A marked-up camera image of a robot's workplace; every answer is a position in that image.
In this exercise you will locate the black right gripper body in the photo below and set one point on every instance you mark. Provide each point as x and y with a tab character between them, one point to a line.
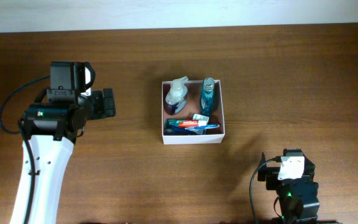
271	175

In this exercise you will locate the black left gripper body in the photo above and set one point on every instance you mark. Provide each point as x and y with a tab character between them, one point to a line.
108	102

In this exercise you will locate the toothpaste tube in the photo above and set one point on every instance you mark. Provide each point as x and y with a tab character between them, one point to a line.
184	123

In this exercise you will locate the clear pump soap bottle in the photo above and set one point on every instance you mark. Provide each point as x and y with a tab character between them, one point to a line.
176	98

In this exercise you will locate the blue disposable razor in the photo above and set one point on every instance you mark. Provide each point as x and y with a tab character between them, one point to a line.
178	130

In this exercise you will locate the white green soap box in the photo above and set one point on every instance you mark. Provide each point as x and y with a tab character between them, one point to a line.
200	118

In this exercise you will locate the teal mouthwash bottle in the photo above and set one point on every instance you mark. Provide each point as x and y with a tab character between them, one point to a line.
207	96

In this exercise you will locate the blue white toothbrush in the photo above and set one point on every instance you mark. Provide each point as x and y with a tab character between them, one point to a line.
208	126

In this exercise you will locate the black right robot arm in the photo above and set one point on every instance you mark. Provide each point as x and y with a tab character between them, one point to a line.
298	201

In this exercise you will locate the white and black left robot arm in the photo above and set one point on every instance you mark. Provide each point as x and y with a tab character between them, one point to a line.
49	128

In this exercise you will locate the white cardboard box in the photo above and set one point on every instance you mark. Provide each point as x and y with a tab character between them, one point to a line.
193	106

